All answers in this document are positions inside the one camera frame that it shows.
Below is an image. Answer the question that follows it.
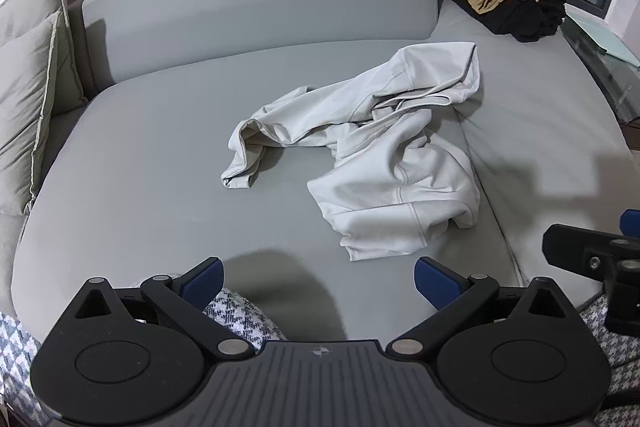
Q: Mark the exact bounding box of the white t-shirt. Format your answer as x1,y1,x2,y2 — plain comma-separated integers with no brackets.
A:
221,42,483,263

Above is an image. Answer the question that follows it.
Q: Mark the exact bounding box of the glass side table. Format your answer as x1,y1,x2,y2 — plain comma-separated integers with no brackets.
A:
560,9,640,122

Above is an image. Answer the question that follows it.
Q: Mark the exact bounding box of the folded black garment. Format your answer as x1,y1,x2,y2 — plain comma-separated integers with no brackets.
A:
444,0,567,44

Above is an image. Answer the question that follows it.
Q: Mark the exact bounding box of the pale green paper sheet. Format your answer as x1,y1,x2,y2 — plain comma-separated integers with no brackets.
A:
567,11,640,68

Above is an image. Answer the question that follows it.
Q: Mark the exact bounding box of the houndstooth patterned cloth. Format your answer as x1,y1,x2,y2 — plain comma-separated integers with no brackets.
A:
0,287,640,427

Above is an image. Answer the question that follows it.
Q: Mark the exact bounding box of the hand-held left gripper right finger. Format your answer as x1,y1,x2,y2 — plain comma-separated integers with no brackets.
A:
385,257,581,360

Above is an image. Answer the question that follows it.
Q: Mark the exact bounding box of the small grey sofa cushion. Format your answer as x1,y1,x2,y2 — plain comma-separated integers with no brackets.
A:
0,11,68,215

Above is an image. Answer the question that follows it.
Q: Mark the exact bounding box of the grey sofa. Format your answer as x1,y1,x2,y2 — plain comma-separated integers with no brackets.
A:
0,0,633,343

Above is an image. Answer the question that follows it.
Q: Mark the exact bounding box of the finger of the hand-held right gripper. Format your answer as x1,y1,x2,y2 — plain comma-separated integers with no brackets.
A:
619,208,640,239
542,223,640,338

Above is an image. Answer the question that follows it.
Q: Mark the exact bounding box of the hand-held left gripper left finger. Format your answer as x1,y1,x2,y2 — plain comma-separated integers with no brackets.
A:
65,257,256,360

